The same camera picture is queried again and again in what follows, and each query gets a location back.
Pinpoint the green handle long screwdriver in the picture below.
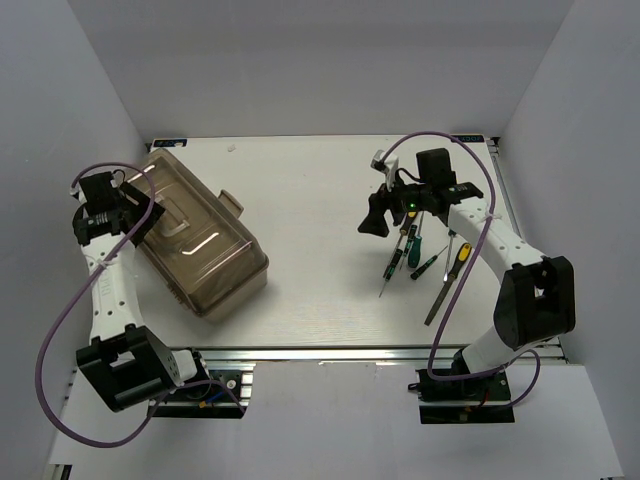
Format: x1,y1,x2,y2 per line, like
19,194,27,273
443,229,456,282

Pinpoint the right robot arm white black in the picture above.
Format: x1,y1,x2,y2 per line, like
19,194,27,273
358,148,576,399

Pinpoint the blue label sticker left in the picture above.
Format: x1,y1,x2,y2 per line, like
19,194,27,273
152,138,187,148

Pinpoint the short black green precision screwdriver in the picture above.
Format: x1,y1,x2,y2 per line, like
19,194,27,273
410,247,447,280

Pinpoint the yellow black handle file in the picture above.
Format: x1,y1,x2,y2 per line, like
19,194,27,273
424,242,472,326

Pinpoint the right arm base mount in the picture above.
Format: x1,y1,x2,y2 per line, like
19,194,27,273
407,369,515,425

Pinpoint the blue label sticker right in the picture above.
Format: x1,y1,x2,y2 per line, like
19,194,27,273
452,134,486,143

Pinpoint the yellow black long screwdriver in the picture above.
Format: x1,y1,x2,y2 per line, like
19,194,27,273
399,211,417,236

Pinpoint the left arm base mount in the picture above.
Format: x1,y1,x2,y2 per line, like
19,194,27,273
153,362,254,419

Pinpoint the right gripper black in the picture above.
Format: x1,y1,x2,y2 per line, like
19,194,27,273
357,169,431,238

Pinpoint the beige cantilever toolbox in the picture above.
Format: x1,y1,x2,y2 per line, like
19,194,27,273
140,148,269,322

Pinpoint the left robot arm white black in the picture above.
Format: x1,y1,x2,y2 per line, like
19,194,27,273
72,172,212,412

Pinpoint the small black green precision screwdriver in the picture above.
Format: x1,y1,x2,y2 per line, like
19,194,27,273
379,224,417,296

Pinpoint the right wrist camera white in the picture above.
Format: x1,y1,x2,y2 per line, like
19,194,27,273
370,150,399,191

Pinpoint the large green handle screwdriver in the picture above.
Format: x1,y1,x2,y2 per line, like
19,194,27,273
407,213,424,269

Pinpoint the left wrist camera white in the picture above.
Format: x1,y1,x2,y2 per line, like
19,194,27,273
69,182,81,199

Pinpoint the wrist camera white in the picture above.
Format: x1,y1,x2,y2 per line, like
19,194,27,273
69,182,81,199
370,150,399,191

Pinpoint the blue label sticker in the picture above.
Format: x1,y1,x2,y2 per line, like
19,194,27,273
452,134,486,143
152,138,187,148

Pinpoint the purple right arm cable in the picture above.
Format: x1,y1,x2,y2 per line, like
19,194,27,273
381,130,542,412

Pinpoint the aluminium front rail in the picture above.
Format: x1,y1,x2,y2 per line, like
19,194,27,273
169,345,569,366

